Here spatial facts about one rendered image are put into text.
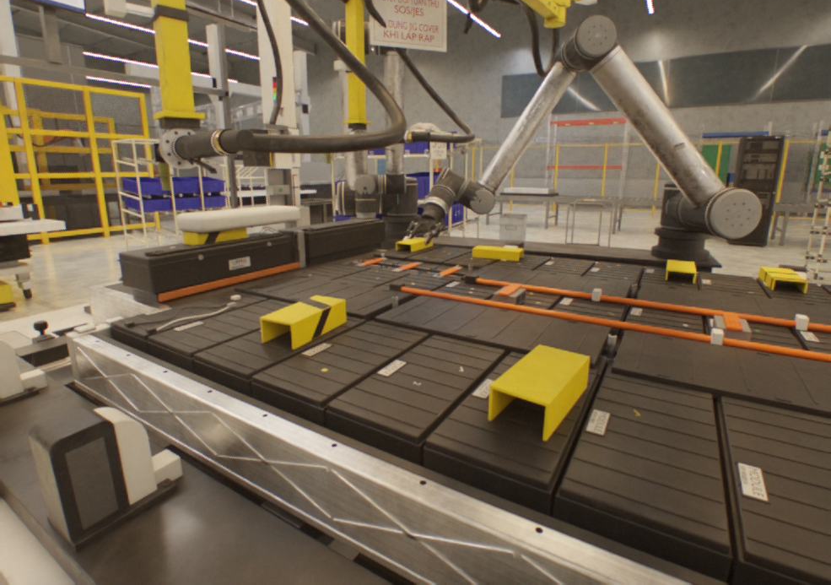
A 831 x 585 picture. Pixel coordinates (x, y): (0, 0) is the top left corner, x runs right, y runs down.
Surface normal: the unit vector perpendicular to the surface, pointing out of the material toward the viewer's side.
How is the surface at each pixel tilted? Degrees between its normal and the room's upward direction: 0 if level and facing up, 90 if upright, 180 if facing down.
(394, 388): 0
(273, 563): 0
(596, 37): 90
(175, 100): 90
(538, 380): 0
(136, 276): 90
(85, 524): 90
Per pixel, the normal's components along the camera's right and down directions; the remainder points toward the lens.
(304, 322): 0.90, 0.10
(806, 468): 0.00, -0.97
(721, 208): -0.17, 0.18
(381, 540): -0.52, 0.19
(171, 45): 0.70, 0.16
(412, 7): 0.37, 0.21
